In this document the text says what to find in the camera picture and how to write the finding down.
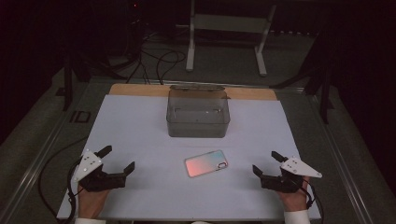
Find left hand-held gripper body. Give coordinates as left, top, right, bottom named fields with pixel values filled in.
left=73, top=148, right=127, bottom=193

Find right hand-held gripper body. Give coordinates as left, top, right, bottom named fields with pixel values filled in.
left=260, top=156, right=323, bottom=194

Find clear plastic storage box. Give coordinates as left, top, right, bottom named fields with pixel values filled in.
left=165, top=84, right=232, bottom=139

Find person's left hand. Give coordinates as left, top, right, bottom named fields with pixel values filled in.
left=77, top=184, right=110, bottom=220

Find person's right hand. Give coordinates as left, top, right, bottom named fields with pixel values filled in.
left=276, top=175, right=311, bottom=214

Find white table mat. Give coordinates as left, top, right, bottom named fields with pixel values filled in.
left=56, top=94, right=322, bottom=222

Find wooden board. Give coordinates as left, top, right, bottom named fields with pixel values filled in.
left=108, top=82, right=278, bottom=102

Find black metal stand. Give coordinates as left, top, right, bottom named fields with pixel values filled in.
left=270, top=29, right=336, bottom=125
left=55, top=54, right=92, bottom=112

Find white metal stand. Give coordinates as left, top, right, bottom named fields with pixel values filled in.
left=185, top=0, right=277, bottom=77

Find left hand-held gripper black cable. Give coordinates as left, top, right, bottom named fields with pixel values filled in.
left=37, top=135, right=89, bottom=224

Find metal floor rail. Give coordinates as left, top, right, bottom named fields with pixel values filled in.
left=0, top=78, right=92, bottom=224
left=304, top=88, right=376, bottom=224

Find black floor cables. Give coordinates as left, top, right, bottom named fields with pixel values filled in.
left=124, top=29, right=187, bottom=86

